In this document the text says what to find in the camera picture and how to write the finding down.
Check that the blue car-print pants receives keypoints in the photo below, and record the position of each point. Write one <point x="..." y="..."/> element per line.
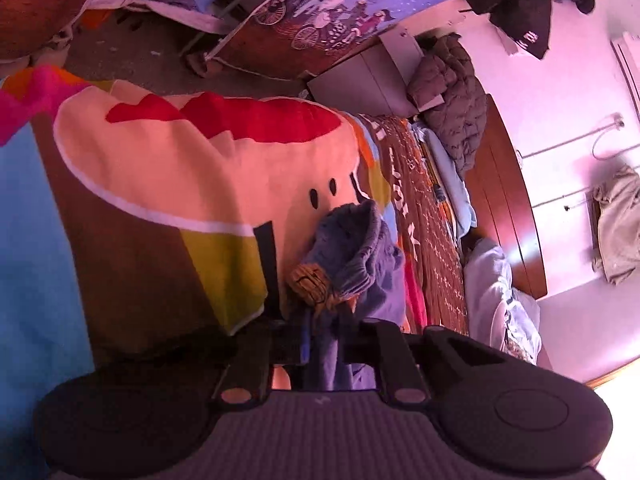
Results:
<point x="350" y="240"/>

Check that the black hanging bag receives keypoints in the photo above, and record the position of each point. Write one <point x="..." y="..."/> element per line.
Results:
<point x="520" y="15"/>

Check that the light grey duvet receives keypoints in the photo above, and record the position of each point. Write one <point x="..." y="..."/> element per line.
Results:
<point x="487" y="285"/>

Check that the white nightstand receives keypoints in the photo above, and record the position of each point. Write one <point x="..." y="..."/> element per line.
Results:
<point x="365" y="75"/>

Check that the light blue pillow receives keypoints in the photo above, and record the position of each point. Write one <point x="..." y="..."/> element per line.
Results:
<point x="522" y="317"/>

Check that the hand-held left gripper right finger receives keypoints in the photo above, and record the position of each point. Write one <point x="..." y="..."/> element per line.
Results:
<point x="365" y="341"/>

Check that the wooden bed headboard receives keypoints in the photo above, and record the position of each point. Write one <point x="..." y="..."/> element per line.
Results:
<point x="510" y="200"/>

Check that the white wall unit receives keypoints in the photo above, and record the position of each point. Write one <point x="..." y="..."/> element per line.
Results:
<point x="629" y="75"/>

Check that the brown quilted jacket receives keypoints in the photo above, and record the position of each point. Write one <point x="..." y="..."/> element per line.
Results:
<point x="455" y="105"/>

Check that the beige hanging garment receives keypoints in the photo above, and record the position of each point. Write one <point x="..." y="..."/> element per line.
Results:
<point x="620" y="225"/>

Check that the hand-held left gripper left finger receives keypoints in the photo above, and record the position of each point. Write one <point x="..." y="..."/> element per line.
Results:
<point x="285" y="340"/>

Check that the floral quilt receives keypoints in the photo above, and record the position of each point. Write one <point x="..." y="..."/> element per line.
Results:
<point x="520" y="347"/>

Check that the colourful printed blanket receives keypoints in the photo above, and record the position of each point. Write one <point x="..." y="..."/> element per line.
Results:
<point x="175" y="170"/>

